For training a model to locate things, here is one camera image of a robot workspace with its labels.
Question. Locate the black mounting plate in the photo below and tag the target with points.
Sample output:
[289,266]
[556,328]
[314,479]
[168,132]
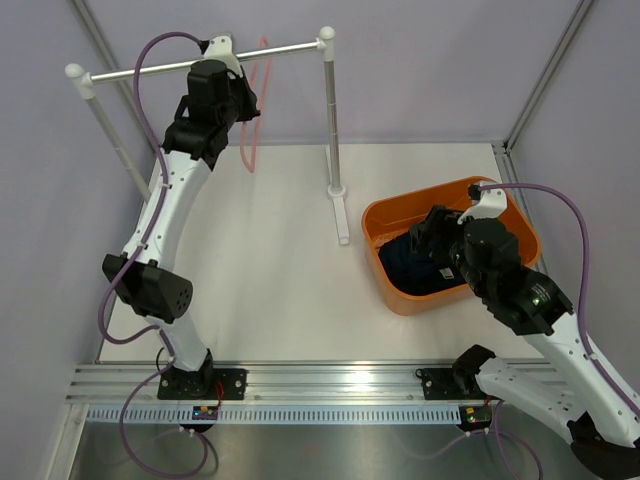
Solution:
[203,385]
[446,383]

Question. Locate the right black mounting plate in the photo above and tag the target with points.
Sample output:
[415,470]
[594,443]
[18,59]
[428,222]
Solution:
[446,383]

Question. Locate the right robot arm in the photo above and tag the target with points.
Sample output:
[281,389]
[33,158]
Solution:
[592,418]

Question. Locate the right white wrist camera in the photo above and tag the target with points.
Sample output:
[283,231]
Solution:
[488,201]

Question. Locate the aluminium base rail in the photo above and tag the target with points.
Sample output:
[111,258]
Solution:
[268,383]

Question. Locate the orange plastic basket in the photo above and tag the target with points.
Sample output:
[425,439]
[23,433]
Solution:
[386,219]

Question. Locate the white slotted cable duct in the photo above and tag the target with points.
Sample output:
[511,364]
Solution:
[278,415]

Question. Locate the silver clothes rack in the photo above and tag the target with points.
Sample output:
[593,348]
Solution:
[85,82]

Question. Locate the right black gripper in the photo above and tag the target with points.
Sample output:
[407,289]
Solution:
[439,220]

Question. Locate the dark navy shorts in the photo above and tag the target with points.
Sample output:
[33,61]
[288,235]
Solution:
[413,273]

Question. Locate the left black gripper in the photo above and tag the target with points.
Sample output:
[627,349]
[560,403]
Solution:
[248,111]

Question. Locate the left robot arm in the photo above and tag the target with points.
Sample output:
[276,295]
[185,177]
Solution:
[143,273]

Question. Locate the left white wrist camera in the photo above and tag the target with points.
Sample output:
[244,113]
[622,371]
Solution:
[221,48]

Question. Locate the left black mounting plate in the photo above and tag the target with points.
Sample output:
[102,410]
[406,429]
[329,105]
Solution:
[203,385]

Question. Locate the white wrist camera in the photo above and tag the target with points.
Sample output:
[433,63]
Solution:
[221,48]
[488,201]

